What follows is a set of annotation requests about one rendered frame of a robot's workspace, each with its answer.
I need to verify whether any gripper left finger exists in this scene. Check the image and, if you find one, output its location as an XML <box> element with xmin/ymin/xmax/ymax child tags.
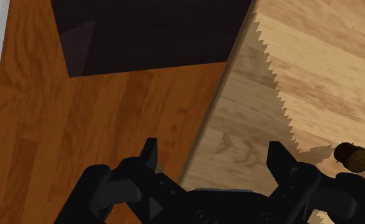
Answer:
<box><xmin>54</xmin><ymin>137</ymin><xmax>189</xmax><ymax>224</ymax></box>

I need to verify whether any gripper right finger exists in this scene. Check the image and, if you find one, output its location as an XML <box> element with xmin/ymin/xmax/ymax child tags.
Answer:
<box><xmin>266</xmin><ymin>141</ymin><xmax>365</xmax><ymax>224</ymax></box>

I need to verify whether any dark brown cylinder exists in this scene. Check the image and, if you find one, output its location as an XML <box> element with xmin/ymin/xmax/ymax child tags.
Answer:
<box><xmin>333</xmin><ymin>142</ymin><xmax>365</xmax><ymax>174</ymax></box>

